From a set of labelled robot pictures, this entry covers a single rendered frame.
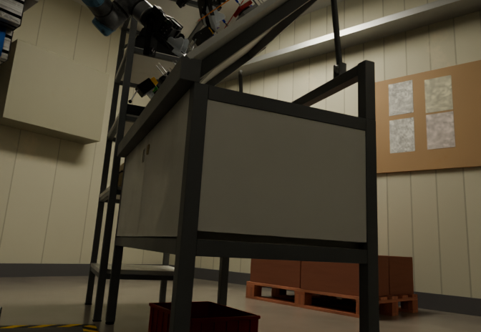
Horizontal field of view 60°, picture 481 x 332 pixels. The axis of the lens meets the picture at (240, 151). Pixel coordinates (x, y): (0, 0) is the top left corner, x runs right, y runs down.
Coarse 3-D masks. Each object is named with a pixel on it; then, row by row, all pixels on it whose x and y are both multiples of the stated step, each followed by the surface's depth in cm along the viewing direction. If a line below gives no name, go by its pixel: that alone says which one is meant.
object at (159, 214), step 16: (176, 112) 123; (160, 128) 140; (176, 128) 120; (160, 144) 137; (176, 144) 117; (160, 160) 133; (176, 160) 114; (144, 176) 156; (160, 176) 130; (176, 176) 112; (144, 192) 151; (160, 192) 127; (176, 192) 110; (144, 208) 147; (160, 208) 124; (176, 208) 107; (144, 224) 143; (160, 224) 121; (176, 224) 105
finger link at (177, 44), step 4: (168, 40) 143; (172, 40) 142; (176, 40) 142; (180, 40) 141; (172, 44) 143; (176, 44) 142; (180, 44) 141; (176, 48) 142; (180, 48) 142; (176, 52) 142; (180, 52) 142; (180, 56) 142; (184, 56) 142
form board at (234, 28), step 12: (276, 0) 124; (252, 12) 120; (264, 12) 128; (240, 24) 117; (252, 24) 134; (276, 24) 202; (216, 36) 113; (228, 36) 121; (204, 48) 111; (216, 48) 125; (228, 60) 194; (216, 72) 208
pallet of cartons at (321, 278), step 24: (264, 264) 320; (288, 264) 303; (312, 264) 287; (336, 264) 275; (384, 264) 279; (408, 264) 300; (288, 288) 298; (312, 288) 283; (336, 288) 271; (384, 288) 275; (408, 288) 296; (336, 312) 267; (384, 312) 275; (408, 312) 294
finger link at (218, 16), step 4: (208, 12) 146; (216, 12) 148; (208, 16) 147; (212, 16) 146; (216, 16) 147; (220, 16) 148; (224, 16) 149; (212, 20) 146; (216, 20) 147; (220, 20) 148; (212, 24) 147; (212, 28) 147; (216, 28) 147
